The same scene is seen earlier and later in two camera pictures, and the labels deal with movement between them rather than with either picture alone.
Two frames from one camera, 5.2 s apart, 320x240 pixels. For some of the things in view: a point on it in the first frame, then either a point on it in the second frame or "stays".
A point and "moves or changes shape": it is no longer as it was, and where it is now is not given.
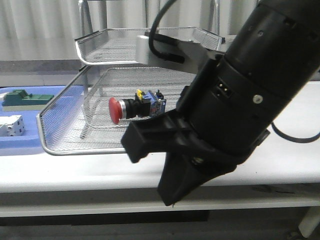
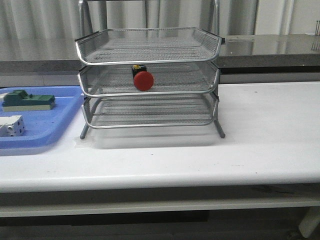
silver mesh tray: (77, 121) moves or changes shape
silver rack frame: (215, 6) to (148, 77)
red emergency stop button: (143, 105) to (143, 80)
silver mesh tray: (118, 46) stays
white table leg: (310, 221) stays
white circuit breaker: (12, 125) stays
